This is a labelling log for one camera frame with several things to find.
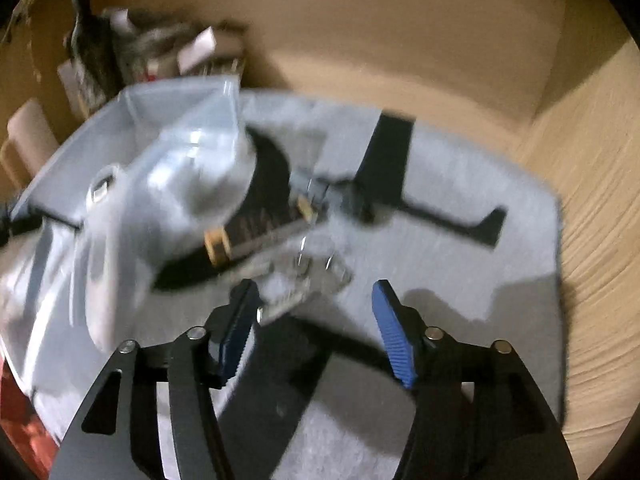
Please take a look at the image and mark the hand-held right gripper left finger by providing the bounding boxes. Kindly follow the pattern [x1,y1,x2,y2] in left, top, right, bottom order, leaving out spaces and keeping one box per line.
[50,279,263,480]

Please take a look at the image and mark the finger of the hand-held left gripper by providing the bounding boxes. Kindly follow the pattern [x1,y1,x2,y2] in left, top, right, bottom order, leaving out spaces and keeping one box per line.
[0,202,83,250]

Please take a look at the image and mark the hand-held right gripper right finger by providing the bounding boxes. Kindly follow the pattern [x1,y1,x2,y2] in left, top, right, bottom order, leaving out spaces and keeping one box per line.
[371,280,578,480]

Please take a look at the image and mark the silver key bunch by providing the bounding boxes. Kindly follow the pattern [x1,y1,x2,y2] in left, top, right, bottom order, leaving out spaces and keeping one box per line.
[257,247,353,323]

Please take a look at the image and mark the white handheld massager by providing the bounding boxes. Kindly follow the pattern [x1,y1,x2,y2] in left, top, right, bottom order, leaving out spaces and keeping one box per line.
[82,162,137,354]

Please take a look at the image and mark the clear plastic container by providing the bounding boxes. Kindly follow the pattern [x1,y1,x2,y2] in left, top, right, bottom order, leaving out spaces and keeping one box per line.
[0,77,258,401]

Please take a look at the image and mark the grey mat with black pattern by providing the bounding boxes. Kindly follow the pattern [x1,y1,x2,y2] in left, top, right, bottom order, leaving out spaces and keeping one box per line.
[0,85,567,480]

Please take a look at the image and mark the folding tool with yellow ends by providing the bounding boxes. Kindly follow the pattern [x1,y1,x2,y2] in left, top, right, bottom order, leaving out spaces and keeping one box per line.
[204,195,318,267]

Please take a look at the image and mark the white paper note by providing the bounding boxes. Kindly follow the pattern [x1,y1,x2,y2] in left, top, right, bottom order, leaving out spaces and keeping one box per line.
[56,57,87,112]

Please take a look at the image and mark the grey key fob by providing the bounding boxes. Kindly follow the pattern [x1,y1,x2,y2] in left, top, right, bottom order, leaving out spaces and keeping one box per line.
[292,170,373,223]

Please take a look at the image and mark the dark wine bottle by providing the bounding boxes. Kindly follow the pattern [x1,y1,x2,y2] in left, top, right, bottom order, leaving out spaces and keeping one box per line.
[67,0,122,112]

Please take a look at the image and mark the red cloth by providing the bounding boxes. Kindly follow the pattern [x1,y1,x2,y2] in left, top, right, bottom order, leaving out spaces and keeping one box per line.
[0,360,63,466]

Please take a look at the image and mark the small white box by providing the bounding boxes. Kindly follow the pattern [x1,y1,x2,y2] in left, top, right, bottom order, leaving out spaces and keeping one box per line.
[176,27,219,74]

